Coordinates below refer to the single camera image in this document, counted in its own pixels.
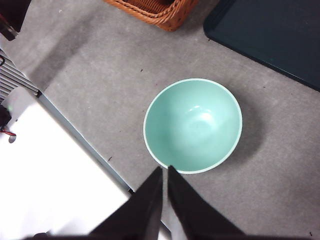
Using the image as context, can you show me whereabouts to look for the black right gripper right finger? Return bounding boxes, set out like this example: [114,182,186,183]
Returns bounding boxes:
[167,164,247,238]

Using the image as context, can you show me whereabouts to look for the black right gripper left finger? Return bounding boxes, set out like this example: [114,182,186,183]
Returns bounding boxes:
[89,166,165,238]

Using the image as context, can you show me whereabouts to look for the teal bowl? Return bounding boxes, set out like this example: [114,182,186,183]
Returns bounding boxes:
[143,78,243,175]

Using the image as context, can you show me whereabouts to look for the brown wicker basket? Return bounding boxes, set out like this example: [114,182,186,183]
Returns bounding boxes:
[103,0,200,32]

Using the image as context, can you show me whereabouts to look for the dark rectangular tray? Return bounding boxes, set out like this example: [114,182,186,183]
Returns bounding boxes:
[203,0,320,92]

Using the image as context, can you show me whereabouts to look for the ribbed grey metal rail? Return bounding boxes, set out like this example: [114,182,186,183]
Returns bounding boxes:
[0,47,42,101]

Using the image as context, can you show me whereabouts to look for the white front camera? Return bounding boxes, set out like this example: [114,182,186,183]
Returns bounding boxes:
[5,86,35,123]

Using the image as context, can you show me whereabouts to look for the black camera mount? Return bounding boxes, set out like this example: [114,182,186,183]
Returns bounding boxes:
[0,104,11,129]

